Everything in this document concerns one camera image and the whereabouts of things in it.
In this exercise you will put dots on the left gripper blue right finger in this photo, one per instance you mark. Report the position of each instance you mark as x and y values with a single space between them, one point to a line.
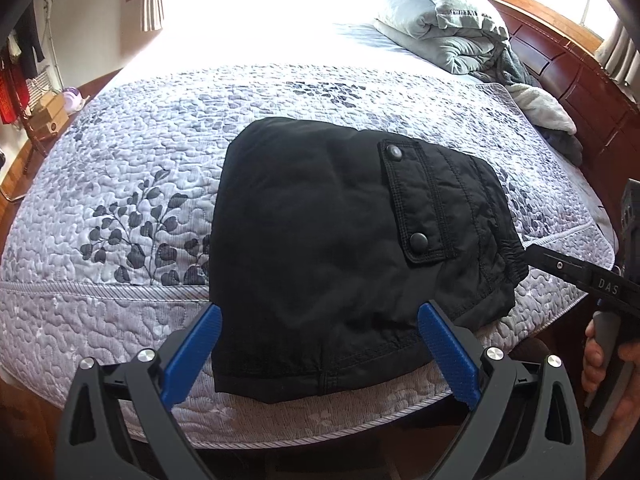
444 341

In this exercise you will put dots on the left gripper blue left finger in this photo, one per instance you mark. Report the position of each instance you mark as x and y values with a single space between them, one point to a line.
185 352

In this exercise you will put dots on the black padded pants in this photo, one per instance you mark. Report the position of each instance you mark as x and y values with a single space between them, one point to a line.
326 240

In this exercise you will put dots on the person's right hand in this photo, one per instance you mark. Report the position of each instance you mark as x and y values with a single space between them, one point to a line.
593 373

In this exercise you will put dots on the grey quilted bedspread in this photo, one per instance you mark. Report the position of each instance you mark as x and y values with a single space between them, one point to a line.
105 255

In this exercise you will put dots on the dark wooden headboard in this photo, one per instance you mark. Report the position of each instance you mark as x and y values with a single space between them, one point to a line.
607 121

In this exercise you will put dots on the cream fleece blanket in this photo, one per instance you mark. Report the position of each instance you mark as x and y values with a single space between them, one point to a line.
541 108

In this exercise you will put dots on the right window curtain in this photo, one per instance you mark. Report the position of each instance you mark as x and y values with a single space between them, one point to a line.
619 58

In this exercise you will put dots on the stacked cardboard boxes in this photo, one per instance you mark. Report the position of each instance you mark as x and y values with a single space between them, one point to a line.
49 116

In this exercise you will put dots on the red bag on rack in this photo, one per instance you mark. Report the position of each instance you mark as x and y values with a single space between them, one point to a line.
7 116

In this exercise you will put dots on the grey-green crumpled duvet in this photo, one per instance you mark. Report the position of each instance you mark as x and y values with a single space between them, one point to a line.
462 37

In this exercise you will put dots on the black jacket on rack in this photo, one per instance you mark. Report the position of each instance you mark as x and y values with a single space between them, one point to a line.
28 40

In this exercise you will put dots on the white wire rack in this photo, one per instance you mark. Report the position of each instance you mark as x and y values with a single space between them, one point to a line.
46 81

